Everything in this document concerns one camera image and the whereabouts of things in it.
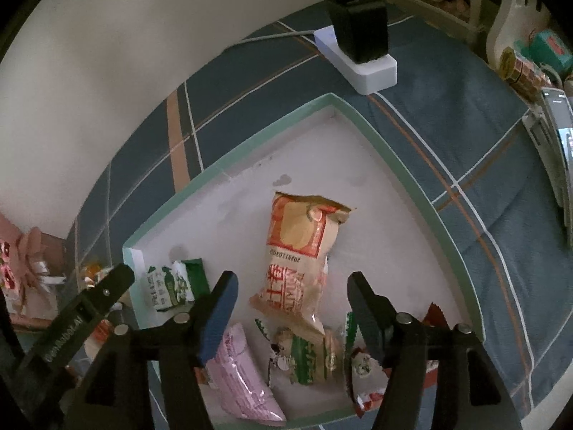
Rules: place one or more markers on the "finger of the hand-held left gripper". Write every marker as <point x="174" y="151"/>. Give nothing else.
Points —
<point x="112" y="286"/>

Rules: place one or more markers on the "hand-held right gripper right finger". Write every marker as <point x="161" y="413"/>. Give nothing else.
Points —
<point x="369" y="322"/>

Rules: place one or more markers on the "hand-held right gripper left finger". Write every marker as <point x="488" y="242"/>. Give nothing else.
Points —
<point x="219" y="318"/>

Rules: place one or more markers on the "golden bread packet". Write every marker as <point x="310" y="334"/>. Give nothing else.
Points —
<point x="92" y="272"/>

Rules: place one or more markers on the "red patterned snack packet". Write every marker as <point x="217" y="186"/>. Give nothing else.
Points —
<point x="100" y="331"/>

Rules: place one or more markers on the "red white snack packet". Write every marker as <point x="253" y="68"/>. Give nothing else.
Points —
<point x="365" y="367"/>

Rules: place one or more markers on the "green white snack packet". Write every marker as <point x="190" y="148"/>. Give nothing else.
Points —
<point x="172" y="284"/>

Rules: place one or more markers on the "pink snack packet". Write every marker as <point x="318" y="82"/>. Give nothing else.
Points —
<point x="241" y="376"/>

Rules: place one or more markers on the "green edged rice cracker packet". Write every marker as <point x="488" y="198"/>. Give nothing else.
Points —
<point x="309" y="354"/>

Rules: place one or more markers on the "pale orange cracker packet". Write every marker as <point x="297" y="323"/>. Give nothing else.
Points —
<point x="295" y="251"/>

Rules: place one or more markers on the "shallow teal cardboard box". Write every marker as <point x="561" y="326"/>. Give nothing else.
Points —
<point x="380" y="215"/>

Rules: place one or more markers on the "brown cardboard box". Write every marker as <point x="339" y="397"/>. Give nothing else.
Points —
<point x="44" y="251"/>

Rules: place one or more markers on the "pink flower bouquet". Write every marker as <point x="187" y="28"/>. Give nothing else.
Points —
<point x="11" y="255"/>

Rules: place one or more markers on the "blue plaid blanket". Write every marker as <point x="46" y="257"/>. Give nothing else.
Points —
<point x="470" y="143"/>

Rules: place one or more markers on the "white power strip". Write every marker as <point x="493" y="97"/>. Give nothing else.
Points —
<point x="376" y="76"/>

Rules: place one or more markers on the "black smartphone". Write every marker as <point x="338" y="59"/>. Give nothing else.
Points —
<point x="562" y="130"/>

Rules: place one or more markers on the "patterned brown tin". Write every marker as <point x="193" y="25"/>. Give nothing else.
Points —
<point x="521" y="71"/>

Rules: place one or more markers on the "black charger adapter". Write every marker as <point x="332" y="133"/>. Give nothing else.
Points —
<point x="358" y="27"/>

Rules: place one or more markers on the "white openwork chair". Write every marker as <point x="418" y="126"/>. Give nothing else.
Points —
<point x="501" y="22"/>

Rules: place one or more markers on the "teal toy box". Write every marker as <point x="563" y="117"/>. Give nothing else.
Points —
<point x="550" y="47"/>

